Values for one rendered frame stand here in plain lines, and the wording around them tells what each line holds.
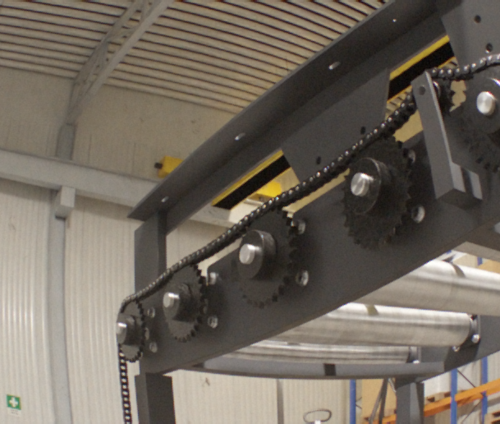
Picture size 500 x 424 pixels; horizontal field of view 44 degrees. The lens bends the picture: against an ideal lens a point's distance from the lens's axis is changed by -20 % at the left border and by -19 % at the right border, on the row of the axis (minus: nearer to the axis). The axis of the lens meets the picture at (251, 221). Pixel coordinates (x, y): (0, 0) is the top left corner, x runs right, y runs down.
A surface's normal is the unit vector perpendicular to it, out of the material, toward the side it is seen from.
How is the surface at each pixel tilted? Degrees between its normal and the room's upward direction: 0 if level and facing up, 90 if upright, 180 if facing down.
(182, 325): 90
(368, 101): 90
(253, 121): 180
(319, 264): 90
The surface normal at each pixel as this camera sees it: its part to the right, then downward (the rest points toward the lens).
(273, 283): -0.84, -0.18
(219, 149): 0.04, 0.92
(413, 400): 0.54, -0.36
